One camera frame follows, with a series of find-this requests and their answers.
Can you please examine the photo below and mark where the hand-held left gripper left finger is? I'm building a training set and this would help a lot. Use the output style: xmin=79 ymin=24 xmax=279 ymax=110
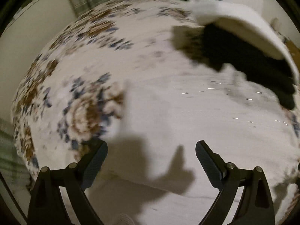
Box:
xmin=28 ymin=139 xmax=108 ymax=225

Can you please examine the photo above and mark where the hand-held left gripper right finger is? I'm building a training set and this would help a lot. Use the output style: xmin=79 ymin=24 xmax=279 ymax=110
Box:
xmin=195 ymin=140 xmax=275 ymax=225

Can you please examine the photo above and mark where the white garment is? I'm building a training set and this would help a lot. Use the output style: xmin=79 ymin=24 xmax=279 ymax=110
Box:
xmin=103 ymin=69 xmax=300 ymax=196

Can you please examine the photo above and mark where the floral printed blanket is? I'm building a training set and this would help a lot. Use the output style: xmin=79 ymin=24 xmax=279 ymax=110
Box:
xmin=10 ymin=0 xmax=300 ymax=225

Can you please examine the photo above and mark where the black cloth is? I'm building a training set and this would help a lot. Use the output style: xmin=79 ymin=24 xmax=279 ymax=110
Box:
xmin=172 ymin=25 xmax=296 ymax=110

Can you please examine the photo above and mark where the cream white cloth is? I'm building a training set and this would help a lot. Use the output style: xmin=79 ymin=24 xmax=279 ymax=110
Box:
xmin=189 ymin=0 xmax=300 ymax=85

